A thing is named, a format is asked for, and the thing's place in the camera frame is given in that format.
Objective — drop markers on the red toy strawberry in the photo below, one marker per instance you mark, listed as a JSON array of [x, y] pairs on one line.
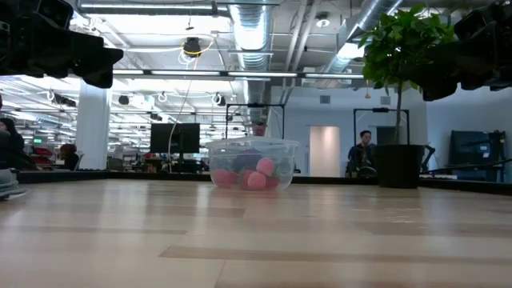
[[273, 183]]

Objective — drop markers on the person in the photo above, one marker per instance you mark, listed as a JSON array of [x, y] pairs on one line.
[[70, 156], [361, 154], [12, 144]]

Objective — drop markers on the black overhead camera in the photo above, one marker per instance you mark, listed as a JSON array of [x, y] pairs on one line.
[[192, 46]]

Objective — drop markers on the folded blue cloth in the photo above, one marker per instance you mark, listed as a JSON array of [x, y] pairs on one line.
[[10, 184]]

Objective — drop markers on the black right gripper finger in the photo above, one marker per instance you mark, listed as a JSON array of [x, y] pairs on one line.
[[438, 89], [442, 64]]

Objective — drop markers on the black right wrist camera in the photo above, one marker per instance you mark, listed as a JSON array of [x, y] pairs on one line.
[[474, 24]]

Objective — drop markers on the purple toy eggplant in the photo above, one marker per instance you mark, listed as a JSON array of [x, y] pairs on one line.
[[245, 162]]

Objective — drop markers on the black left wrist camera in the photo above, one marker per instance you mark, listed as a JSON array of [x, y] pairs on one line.
[[54, 12]]

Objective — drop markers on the red bucket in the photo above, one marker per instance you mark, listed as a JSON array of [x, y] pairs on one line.
[[259, 129]]

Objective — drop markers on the black computer monitor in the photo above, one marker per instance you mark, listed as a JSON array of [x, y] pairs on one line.
[[174, 138]]

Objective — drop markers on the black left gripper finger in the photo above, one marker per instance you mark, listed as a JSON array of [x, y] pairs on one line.
[[98, 76], [100, 50]]

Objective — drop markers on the clear plastic tupperware container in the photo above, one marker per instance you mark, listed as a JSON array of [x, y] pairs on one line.
[[224, 152]]

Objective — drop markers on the silver ventilation duct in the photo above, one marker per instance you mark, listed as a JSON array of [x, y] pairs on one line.
[[360, 24], [252, 36]]

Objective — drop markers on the black diagonal frame strut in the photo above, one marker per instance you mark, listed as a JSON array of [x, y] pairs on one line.
[[472, 166]]

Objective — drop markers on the black plant pot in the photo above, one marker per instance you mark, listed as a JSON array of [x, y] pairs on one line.
[[399, 166]]

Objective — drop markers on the white door panel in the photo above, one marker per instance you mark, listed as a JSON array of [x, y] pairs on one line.
[[324, 152]]

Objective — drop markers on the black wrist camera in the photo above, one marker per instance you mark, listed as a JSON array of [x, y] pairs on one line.
[[474, 24], [54, 12]]

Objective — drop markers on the black rig frame stand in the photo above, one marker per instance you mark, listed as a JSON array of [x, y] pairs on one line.
[[254, 105], [380, 110]]

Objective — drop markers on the green potted tree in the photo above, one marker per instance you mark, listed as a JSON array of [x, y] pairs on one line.
[[396, 48]]

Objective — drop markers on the pink toy fruit ball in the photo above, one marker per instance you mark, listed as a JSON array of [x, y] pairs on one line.
[[222, 178], [257, 181], [265, 166]]

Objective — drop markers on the dark wall screen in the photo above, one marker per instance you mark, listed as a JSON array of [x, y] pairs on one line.
[[476, 148]]

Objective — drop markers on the white building column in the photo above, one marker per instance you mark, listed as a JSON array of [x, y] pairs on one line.
[[93, 128]]

